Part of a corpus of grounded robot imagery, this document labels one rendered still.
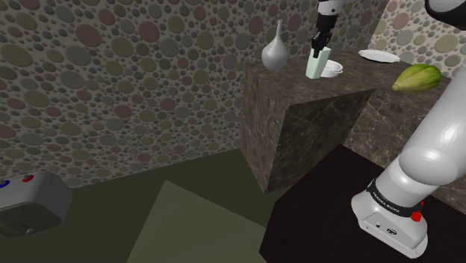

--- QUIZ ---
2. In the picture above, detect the pale green cup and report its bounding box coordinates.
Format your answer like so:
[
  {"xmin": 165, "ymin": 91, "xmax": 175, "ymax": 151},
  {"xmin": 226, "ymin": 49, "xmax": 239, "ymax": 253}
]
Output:
[{"xmin": 305, "ymin": 46, "xmax": 332, "ymax": 80}]

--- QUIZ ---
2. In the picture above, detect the white bowl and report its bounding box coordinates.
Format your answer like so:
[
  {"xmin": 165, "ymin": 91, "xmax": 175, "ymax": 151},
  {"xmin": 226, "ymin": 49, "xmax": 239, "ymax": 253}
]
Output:
[{"xmin": 320, "ymin": 60, "xmax": 344, "ymax": 78}]

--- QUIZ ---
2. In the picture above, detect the grey long-necked vase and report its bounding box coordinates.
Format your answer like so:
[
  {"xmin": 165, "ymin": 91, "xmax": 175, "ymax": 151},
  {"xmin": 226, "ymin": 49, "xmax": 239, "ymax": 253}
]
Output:
[{"xmin": 261, "ymin": 19, "xmax": 291, "ymax": 72}]

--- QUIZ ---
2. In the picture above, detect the white plate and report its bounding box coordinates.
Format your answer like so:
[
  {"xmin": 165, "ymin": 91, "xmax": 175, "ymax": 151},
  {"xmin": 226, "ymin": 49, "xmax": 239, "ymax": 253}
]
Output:
[{"xmin": 358, "ymin": 49, "xmax": 401, "ymax": 64}]

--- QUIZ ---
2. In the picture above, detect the brown marble counter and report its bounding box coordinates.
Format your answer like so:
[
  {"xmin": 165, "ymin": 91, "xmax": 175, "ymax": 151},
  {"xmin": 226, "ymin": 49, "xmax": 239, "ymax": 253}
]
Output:
[{"xmin": 240, "ymin": 50, "xmax": 466, "ymax": 216}]

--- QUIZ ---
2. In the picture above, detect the green oval fruit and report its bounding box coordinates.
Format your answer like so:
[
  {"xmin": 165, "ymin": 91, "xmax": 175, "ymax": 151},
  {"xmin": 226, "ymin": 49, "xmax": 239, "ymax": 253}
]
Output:
[{"xmin": 391, "ymin": 64, "xmax": 443, "ymax": 94}]

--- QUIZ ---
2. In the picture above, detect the dark robot stand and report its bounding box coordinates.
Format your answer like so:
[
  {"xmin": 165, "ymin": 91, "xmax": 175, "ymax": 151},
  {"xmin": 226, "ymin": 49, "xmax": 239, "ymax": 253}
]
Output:
[{"xmin": 258, "ymin": 143, "xmax": 466, "ymax": 263}]

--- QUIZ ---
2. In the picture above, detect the white sink with knobs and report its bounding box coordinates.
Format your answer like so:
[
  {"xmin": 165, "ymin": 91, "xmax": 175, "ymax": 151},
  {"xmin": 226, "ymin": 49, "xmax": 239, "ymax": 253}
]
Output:
[{"xmin": 0, "ymin": 170, "xmax": 73, "ymax": 238}]

